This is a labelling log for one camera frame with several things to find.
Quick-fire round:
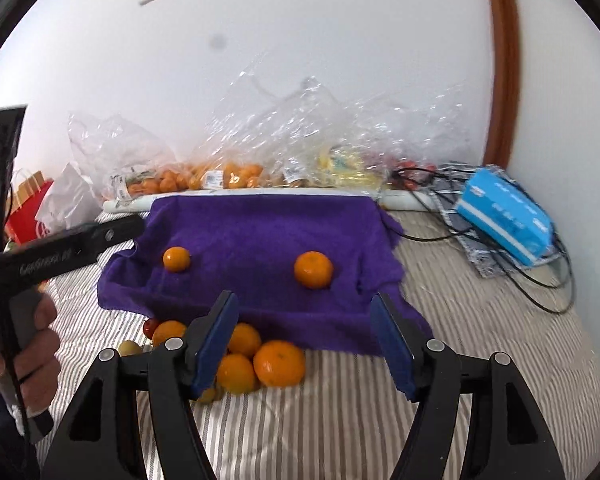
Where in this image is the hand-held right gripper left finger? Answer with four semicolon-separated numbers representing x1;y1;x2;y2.
40;290;240;480

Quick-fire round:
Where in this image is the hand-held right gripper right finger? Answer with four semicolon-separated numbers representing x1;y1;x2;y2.
371;292;566;480

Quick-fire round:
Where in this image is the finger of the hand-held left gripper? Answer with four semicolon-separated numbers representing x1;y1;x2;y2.
86;215;147;257

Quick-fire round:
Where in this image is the medium orange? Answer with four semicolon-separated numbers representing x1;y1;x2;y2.
294;251;334;290
152;320;188;348
216;353;259;395
227;323;262;359

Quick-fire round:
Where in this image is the large orange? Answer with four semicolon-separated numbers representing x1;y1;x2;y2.
253;340;307;388

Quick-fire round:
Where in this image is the small orange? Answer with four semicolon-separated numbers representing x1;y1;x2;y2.
162;246;192;274

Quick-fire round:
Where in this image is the person's left hand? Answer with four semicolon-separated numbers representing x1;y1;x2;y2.
0;294;63;413

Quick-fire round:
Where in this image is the white plastic bag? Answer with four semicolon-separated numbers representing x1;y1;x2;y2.
34;162;103;236

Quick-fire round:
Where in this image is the clear bag of leafy mandarins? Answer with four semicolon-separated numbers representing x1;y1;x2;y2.
69;112;182;201

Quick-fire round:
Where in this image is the purple towel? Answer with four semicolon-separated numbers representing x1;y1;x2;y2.
97;194;435;361

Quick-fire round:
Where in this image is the clear bag of small oranges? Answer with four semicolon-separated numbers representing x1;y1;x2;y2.
187;60;326;193

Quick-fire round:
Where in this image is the blue tissue packet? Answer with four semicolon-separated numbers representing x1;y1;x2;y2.
455;167;556;267

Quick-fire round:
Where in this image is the red tomatoes pack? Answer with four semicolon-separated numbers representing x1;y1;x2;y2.
395;159;438;176

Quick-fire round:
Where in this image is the clear bag of yellow fruit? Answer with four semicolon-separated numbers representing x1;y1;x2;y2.
300;77;481;196

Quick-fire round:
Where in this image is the black cable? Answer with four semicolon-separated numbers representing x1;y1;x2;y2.
380;165;576;316

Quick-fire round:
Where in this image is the brown wooden door frame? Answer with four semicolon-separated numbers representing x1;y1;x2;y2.
482;0;523;168

